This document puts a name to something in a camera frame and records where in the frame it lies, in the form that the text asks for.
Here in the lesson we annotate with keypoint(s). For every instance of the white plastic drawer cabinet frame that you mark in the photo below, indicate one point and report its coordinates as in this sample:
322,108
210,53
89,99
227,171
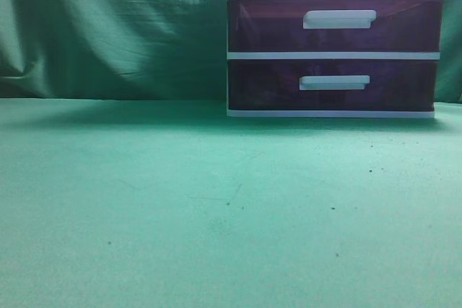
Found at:
330,83

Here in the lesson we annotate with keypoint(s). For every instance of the green table cover cloth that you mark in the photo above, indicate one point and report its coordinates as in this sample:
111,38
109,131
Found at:
174,204

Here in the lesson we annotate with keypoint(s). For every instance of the translucent brown drawer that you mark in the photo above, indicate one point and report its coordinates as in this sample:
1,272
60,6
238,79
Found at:
389,85
334,25

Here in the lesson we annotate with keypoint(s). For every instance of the green backdrop cloth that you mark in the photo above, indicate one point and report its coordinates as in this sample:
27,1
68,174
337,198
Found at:
144,50

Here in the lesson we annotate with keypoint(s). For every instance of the middle translucent brown drawer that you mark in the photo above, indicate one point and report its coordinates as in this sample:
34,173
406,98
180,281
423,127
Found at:
334,25

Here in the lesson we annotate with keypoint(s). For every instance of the bottom translucent brown drawer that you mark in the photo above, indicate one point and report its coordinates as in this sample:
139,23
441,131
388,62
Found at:
389,85

